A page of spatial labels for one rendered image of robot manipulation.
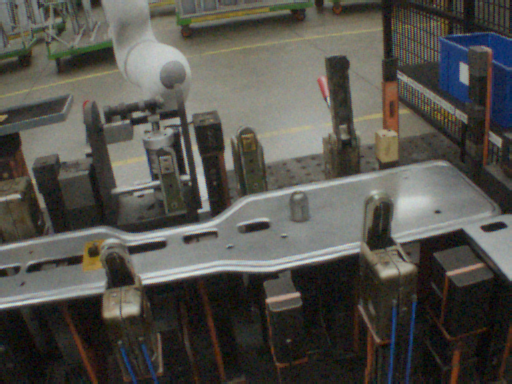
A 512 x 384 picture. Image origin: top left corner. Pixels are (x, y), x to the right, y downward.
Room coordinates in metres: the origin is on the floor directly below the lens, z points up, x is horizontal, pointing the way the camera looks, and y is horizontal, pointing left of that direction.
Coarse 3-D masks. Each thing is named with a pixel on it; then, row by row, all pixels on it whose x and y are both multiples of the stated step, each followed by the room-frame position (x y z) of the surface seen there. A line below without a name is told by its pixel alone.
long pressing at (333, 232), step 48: (288, 192) 0.85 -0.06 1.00; (336, 192) 0.83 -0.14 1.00; (432, 192) 0.79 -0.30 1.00; (480, 192) 0.77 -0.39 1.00; (48, 240) 0.79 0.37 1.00; (144, 240) 0.75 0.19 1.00; (240, 240) 0.72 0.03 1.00; (288, 240) 0.70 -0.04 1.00; (336, 240) 0.68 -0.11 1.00; (0, 288) 0.66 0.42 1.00; (48, 288) 0.64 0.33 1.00; (96, 288) 0.64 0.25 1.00
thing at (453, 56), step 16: (448, 48) 1.20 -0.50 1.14; (464, 48) 1.12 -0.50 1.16; (496, 48) 1.24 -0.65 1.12; (448, 64) 1.20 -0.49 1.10; (464, 64) 1.12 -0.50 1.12; (496, 64) 0.99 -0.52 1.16; (448, 80) 1.20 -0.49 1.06; (464, 80) 1.12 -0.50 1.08; (496, 80) 0.99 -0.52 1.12; (464, 96) 1.12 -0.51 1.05; (496, 96) 0.99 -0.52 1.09; (496, 112) 0.99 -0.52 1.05
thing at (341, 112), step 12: (336, 60) 0.91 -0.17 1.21; (348, 60) 0.91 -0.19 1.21; (336, 72) 0.94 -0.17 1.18; (336, 84) 0.93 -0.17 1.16; (348, 84) 0.93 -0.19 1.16; (336, 96) 0.93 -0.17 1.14; (348, 96) 0.92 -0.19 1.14; (336, 108) 0.92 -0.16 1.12; (348, 108) 0.92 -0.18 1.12; (336, 120) 0.91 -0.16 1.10; (348, 120) 0.92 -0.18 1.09; (336, 132) 0.91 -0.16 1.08; (348, 132) 0.93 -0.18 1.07
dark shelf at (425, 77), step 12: (408, 72) 1.39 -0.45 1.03; (420, 72) 1.38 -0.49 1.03; (432, 72) 1.37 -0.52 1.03; (408, 84) 1.37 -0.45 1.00; (420, 84) 1.29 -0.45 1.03; (432, 84) 1.27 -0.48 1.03; (432, 96) 1.22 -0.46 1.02; (444, 96) 1.17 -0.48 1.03; (444, 108) 1.16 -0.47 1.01; (456, 108) 1.10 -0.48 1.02; (492, 132) 0.95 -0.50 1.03; (504, 132) 0.93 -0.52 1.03
